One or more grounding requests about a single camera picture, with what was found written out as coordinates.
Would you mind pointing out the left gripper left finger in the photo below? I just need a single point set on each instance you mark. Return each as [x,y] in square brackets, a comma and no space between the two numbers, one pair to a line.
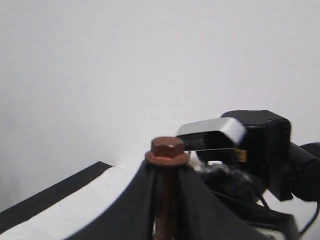
[125,207]

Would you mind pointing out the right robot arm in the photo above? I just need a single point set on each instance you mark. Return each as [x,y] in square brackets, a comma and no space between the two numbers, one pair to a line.
[306,172]

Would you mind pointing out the copper flanged hex bolt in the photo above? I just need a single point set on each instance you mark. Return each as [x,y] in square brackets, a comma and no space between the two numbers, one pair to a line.
[167,152]

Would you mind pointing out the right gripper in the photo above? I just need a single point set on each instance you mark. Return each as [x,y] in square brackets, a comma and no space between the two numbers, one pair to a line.
[267,155]

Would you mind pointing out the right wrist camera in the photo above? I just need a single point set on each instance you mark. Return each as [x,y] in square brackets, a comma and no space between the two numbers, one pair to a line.
[212,132]

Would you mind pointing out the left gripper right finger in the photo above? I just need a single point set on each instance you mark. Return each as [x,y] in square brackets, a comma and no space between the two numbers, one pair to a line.
[197,215]

